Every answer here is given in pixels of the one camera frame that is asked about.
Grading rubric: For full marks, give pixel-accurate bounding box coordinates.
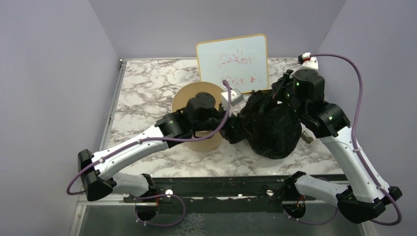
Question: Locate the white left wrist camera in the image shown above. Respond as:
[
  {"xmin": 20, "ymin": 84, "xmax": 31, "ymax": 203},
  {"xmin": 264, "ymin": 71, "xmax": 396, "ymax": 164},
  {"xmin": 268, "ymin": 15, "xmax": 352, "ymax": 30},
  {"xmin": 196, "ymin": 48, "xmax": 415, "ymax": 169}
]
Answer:
[{"xmin": 221, "ymin": 89, "xmax": 244, "ymax": 109}]

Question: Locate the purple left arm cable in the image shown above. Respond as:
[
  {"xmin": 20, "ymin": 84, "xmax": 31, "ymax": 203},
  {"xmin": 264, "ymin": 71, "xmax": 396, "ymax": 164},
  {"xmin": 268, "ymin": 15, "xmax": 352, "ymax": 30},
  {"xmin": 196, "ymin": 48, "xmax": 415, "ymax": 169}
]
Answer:
[{"xmin": 66, "ymin": 80, "xmax": 233, "ymax": 196}]

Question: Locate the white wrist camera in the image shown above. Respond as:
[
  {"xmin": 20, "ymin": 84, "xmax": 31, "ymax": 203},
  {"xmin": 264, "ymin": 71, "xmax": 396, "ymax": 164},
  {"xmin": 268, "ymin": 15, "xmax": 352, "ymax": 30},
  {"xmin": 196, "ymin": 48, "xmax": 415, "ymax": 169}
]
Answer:
[
  {"xmin": 290, "ymin": 52, "xmax": 319, "ymax": 78},
  {"xmin": 221, "ymin": 89, "xmax": 244, "ymax": 109}
]

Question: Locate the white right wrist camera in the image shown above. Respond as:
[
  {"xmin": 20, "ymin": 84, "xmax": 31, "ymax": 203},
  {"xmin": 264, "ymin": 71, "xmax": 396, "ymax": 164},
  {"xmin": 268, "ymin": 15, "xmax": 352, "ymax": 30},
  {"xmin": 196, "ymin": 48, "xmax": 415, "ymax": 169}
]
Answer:
[{"xmin": 290, "ymin": 52, "xmax": 319, "ymax": 78}]

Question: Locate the beige cylindrical trash bin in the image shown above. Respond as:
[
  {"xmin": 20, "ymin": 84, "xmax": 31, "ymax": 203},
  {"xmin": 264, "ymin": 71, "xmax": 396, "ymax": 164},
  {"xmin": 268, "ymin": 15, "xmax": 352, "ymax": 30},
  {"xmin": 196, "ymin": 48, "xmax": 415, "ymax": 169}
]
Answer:
[{"xmin": 172, "ymin": 82, "xmax": 224, "ymax": 152}]

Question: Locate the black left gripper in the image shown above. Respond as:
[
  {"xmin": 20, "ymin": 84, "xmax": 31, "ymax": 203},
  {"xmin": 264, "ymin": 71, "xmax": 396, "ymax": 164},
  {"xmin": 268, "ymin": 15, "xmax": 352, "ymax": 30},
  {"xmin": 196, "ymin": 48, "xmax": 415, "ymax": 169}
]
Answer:
[{"xmin": 191, "ymin": 101, "xmax": 250, "ymax": 143}]

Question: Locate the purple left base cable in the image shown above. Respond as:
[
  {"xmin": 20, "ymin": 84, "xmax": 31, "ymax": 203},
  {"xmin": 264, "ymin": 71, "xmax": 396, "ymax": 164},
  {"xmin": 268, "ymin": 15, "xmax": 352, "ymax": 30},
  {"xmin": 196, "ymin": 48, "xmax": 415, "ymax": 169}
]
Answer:
[{"xmin": 134, "ymin": 194, "xmax": 187, "ymax": 228}]

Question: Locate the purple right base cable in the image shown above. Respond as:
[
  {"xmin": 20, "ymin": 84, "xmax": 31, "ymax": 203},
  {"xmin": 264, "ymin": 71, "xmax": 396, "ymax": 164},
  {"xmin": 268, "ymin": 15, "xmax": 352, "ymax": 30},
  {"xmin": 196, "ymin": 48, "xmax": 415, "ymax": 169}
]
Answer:
[{"xmin": 282, "ymin": 177, "xmax": 339, "ymax": 226}]

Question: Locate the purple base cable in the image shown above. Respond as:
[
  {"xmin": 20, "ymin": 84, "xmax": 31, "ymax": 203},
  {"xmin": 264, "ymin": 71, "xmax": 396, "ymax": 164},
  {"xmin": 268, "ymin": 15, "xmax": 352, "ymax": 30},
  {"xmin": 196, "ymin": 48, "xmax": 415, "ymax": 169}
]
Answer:
[
  {"xmin": 134, "ymin": 194, "xmax": 187, "ymax": 228},
  {"xmin": 282, "ymin": 177, "xmax": 339, "ymax": 226}
]

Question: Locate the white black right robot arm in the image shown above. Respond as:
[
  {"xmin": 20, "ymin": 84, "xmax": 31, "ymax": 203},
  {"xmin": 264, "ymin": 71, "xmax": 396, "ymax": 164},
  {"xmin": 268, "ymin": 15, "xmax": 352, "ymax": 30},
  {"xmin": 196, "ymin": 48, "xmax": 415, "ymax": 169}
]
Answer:
[{"xmin": 272, "ymin": 69, "xmax": 402, "ymax": 224}]

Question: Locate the yellow framed whiteboard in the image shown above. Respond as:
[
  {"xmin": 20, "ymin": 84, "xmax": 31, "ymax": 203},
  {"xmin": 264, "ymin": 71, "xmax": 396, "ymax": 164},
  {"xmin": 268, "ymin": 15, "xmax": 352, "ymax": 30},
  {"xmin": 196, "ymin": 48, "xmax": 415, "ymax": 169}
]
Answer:
[{"xmin": 195, "ymin": 34, "xmax": 268, "ymax": 93}]

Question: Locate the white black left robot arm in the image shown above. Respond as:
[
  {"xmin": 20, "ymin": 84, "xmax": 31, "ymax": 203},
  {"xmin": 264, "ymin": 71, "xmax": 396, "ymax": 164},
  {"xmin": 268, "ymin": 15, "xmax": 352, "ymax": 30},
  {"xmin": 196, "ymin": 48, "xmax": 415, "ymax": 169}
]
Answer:
[{"xmin": 78, "ymin": 90, "xmax": 244, "ymax": 202}]

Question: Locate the small tan table scrap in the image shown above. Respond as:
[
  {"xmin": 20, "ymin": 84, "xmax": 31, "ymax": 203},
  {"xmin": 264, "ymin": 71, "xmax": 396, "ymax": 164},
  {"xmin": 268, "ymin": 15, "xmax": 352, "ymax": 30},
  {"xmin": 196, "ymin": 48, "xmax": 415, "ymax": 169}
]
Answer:
[{"xmin": 300, "ymin": 130, "xmax": 314, "ymax": 144}]

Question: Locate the black plastic trash bag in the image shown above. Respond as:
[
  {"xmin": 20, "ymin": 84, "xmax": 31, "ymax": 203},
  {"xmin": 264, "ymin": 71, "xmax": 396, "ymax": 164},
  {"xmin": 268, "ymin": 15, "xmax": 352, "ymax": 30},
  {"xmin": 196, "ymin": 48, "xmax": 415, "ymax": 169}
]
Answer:
[{"xmin": 239, "ymin": 90, "xmax": 302, "ymax": 159}]

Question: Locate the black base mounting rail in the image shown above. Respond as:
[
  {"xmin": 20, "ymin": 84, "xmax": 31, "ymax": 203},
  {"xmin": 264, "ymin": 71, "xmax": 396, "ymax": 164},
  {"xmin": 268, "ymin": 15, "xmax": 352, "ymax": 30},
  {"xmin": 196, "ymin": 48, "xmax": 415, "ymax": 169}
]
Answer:
[{"xmin": 123, "ymin": 176, "xmax": 302, "ymax": 213}]

